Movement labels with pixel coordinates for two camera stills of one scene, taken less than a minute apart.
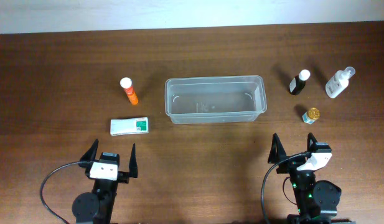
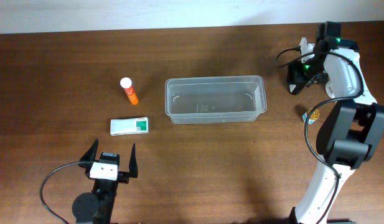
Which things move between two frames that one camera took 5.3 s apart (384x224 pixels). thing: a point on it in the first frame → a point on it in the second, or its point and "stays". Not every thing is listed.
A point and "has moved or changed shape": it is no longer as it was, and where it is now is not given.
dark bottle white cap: (304, 74) has moved or changed shape
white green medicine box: (125, 126) stays
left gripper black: (124, 177) stays
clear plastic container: (216, 99) stays
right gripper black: (288, 168) → (295, 79)
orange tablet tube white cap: (126, 83) stays
